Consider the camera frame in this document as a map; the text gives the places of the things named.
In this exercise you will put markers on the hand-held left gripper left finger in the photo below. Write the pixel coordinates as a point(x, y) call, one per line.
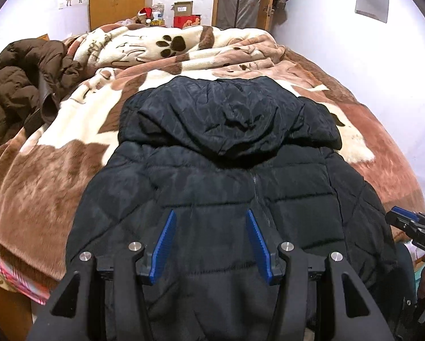
point(164, 245)

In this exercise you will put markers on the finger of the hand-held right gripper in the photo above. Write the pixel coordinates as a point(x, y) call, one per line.
point(402, 224)
point(406, 213)

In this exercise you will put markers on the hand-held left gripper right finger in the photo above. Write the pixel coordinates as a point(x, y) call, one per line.
point(258, 245)

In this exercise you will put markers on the black hooded puffer jacket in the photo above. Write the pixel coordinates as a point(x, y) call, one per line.
point(216, 170)

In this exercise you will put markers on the brown cream plush bed blanket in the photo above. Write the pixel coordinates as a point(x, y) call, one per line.
point(38, 184)

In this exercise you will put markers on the pink plaid bed sheet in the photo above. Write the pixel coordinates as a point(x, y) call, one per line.
point(13, 273)

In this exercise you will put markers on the paw print plush blanket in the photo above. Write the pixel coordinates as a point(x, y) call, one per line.
point(145, 46)

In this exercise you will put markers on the brown puffer jacket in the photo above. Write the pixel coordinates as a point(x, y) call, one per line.
point(20, 85)

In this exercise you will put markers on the red box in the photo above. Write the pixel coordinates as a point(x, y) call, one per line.
point(187, 22)

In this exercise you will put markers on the plush toy with santa hat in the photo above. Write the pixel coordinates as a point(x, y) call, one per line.
point(145, 16)

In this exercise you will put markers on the clear plastic jar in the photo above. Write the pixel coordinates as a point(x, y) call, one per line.
point(158, 14)

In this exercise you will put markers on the open cardboard box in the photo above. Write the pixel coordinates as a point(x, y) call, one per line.
point(182, 9)

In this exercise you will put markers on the wooden framed door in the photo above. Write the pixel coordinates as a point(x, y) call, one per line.
point(242, 0)

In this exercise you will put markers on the wooden wardrobe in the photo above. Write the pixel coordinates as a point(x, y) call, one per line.
point(116, 0)

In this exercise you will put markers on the wooden bed frame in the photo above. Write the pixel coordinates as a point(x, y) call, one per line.
point(6, 312)

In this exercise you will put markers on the grey square wall panel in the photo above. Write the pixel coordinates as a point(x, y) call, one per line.
point(372, 3)

